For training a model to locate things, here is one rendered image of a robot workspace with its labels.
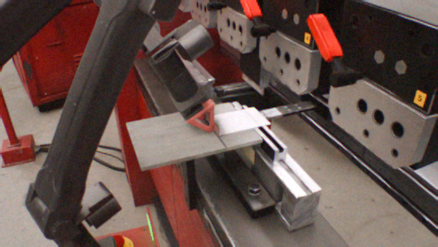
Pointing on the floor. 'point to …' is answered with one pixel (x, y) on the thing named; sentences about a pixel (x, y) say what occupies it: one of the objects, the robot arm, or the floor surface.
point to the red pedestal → (12, 148)
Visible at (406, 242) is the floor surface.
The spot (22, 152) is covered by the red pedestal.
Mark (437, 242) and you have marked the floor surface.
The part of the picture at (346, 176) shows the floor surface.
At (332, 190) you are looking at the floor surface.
